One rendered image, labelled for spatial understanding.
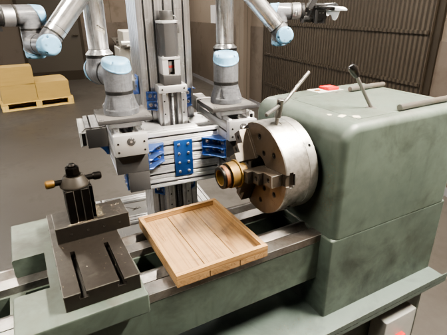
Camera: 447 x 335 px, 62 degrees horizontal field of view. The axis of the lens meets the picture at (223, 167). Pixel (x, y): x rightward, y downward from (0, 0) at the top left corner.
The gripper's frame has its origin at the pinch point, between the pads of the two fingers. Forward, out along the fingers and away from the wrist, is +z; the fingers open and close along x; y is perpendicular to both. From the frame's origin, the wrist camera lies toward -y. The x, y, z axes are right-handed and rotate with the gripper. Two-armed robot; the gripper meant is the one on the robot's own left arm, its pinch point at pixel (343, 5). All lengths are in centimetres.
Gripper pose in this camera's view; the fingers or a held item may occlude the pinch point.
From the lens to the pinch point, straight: 201.5
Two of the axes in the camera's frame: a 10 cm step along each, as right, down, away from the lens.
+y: 0.1, 8.6, 5.1
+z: 10.0, -0.2, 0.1
